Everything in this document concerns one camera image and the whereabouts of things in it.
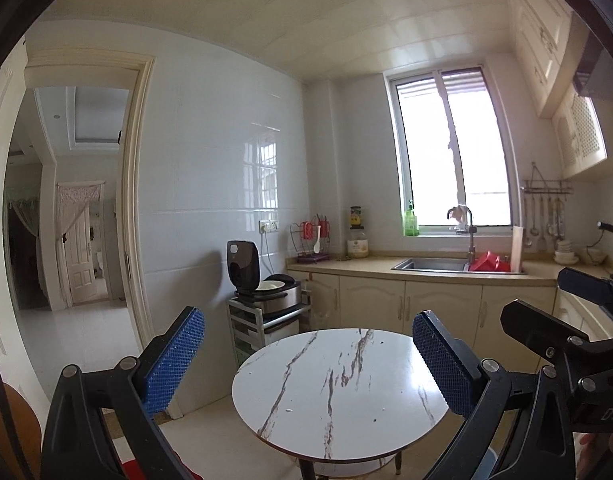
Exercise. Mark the cream upper cabinet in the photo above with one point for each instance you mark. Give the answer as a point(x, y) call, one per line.
point(541, 30)

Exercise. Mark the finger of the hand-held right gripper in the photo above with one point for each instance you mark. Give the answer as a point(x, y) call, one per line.
point(536, 322)
point(593, 290)

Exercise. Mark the person's right hand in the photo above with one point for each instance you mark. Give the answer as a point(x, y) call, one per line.
point(601, 457)

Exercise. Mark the stack of white bowls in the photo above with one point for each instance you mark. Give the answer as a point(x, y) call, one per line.
point(566, 252)

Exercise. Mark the round marble-pattern table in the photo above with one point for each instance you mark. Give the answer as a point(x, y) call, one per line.
point(311, 390)

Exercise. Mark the brown wooden board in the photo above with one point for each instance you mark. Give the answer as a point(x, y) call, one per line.
point(16, 435)

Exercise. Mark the steel kitchen sink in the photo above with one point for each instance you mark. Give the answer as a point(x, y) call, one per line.
point(431, 265)

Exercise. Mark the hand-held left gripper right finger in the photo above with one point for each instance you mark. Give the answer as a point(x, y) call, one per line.
point(441, 360)

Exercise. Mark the white rice spoon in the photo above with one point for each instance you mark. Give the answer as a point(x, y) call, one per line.
point(317, 245)

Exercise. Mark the cream door frame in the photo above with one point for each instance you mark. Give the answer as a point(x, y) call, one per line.
point(136, 185)

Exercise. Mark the yellow label bottle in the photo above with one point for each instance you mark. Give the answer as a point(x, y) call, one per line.
point(355, 216)

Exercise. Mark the white panel door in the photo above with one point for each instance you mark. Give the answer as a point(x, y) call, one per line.
point(81, 270)

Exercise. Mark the cream kitchen base cabinet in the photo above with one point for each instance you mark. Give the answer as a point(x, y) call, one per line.
point(371, 300)

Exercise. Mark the wall power socket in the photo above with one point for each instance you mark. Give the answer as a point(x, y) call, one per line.
point(269, 226)

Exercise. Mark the kitchen window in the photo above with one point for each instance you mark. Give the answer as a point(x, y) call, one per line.
point(451, 155)

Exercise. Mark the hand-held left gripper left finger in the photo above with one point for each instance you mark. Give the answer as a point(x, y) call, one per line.
point(174, 360)

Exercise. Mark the lace door curtain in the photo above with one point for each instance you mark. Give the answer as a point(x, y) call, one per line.
point(79, 195)

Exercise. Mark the black rice cooker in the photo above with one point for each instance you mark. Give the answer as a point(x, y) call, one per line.
point(241, 265)

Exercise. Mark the red plastic basin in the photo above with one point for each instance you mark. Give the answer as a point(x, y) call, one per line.
point(489, 263)

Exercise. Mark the red plastic stool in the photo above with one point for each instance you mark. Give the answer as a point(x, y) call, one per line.
point(146, 471)

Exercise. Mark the wooden cutting board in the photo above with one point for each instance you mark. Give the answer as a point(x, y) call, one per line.
point(517, 250)

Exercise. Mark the white storage trolley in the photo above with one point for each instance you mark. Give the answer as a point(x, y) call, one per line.
point(246, 330)

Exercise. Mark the metal wall hanging rack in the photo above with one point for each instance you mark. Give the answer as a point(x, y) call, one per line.
point(546, 187)

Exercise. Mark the range hood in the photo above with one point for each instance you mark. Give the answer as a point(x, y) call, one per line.
point(598, 70)

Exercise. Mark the green soap bottle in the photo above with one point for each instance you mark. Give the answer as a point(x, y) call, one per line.
point(411, 222)

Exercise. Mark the red chopstick holder rack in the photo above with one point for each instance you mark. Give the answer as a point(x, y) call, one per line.
point(306, 230)

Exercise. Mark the cream lattice door cabinet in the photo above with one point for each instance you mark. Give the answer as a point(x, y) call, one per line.
point(581, 130)

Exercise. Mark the metal kitchen faucet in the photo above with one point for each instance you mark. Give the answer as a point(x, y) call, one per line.
point(470, 245)

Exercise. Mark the pale cloth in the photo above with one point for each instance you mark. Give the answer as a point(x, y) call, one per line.
point(459, 212)

